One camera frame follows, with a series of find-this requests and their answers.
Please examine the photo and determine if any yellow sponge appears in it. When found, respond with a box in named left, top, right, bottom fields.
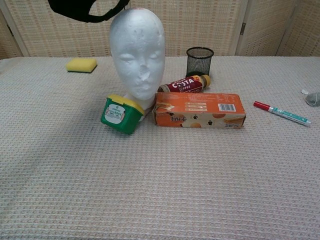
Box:
left=65, top=58, right=98, bottom=74

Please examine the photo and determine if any red capped marker pen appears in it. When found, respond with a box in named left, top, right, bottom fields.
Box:
left=253, top=100, right=312, bottom=127

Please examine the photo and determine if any black mesh pen holder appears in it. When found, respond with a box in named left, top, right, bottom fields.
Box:
left=186, top=47, right=215, bottom=78

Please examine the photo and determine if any white foam mannequin head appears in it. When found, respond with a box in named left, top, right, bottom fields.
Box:
left=109, top=7, right=166, bottom=122

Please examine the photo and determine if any green tub yellow lid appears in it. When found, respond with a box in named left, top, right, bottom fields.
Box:
left=100, top=94, right=145, bottom=135

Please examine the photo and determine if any Costa coffee bottle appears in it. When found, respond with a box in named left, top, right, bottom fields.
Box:
left=157, top=74, right=212, bottom=94

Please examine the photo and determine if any orange biscuit box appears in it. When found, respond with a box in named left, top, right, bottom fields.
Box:
left=152, top=91, right=247, bottom=130

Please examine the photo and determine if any woven folding screen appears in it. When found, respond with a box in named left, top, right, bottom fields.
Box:
left=0, top=0, right=320, bottom=60

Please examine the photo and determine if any beige woven tablecloth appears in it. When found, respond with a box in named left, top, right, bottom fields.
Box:
left=0, top=55, right=320, bottom=240

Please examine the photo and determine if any grey tea bag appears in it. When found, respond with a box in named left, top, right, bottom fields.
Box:
left=300, top=88, right=320, bottom=108

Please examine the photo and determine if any black baseball cap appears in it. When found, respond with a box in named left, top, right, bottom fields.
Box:
left=47, top=0, right=131, bottom=24

